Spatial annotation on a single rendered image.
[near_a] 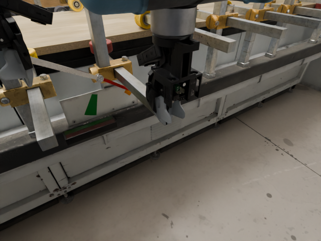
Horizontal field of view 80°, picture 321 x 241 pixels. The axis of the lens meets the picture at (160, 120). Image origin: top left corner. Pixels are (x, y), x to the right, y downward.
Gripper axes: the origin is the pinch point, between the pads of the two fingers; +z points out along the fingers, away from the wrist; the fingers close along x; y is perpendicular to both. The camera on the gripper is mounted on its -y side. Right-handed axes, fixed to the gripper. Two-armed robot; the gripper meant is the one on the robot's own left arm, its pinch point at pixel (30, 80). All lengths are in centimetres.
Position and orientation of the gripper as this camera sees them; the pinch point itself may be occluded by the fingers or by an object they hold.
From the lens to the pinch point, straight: 54.3
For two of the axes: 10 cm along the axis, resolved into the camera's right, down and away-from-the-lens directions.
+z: 0.0, 7.8, 6.2
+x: 8.0, 3.8, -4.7
